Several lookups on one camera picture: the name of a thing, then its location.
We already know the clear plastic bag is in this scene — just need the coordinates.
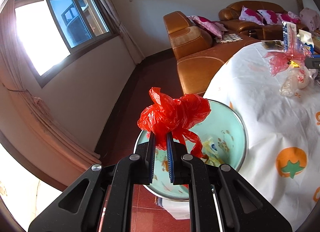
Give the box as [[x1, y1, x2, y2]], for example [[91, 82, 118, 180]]
[[280, 67, 318, 97]]

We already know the pink cellophane wrapper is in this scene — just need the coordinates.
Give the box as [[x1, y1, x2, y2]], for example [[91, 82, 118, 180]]
[[264, 43, 309, 76]]

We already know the red plastic bag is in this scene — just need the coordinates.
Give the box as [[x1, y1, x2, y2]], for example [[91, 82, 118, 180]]
[[137, 87, 211, 158]]

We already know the yellow white wrapper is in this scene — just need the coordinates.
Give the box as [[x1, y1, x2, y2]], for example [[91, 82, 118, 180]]
[[202, 137, 225, 167]]

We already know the mint green trash bin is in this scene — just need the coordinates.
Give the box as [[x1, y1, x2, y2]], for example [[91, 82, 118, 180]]
[[144, 100, 247, 202]]

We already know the yellow candy wrapper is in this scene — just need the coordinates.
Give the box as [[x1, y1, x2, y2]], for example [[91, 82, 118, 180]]
[[287, 60, 300, 68]]

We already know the blue Look milk carton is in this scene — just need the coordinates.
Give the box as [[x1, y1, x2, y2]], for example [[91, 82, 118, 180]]
[[297, 29, 314, 55]]

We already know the dark seaweed snack packet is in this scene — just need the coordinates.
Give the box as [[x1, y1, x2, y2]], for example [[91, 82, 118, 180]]
[[261, 41, 284, 50]]

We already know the tall white blue carton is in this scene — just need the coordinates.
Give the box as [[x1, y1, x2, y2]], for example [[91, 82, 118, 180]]
[[282, 21, 297, 51]]

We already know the pink covered appliance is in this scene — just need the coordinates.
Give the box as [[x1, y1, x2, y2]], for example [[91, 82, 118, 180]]
[[299, 8, 320, 31]]

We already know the pink white pillow right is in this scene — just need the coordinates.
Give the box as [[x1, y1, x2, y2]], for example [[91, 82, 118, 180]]
[[277, 11, 301, 24]]

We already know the pink white pillow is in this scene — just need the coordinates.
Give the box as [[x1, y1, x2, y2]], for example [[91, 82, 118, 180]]
[[258, 10, 282, 25], [239, 6, 264, 26], [277, 11, 301, 24]]

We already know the pink white pillow middle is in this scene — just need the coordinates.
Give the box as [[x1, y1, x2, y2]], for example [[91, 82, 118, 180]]
[[258, 10, 282, 25]]

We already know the pink white pillow left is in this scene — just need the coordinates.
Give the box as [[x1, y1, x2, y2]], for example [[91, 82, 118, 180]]
[[239, 6, 264, 26]]

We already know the checkered cloth on sofa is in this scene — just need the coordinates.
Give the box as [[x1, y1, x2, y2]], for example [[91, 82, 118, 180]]
[[214, 33, 243, 44]]

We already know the brown leather back sofa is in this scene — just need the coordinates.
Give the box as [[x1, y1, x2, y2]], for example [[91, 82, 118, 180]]
[[219, 1, 309, 40]]

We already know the pink pillow on chaise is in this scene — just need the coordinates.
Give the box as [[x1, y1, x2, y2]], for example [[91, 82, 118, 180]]
[[187, 16, 228, 38]]

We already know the white orange-print tablecloth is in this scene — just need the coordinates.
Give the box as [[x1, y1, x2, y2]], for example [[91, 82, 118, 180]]
[[159, 40, 320, 232]]

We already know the brown leather chaise sofa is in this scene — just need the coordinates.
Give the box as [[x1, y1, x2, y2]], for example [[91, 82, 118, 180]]
[[163, 11, 258, 96]]

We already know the beige curtain right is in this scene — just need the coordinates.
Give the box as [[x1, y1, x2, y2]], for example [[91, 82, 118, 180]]
[[100, 0, 145, 64]]

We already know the window with dark frame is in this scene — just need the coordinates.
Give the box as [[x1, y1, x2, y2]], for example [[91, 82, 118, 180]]
[[14, 0, 118, 87]]

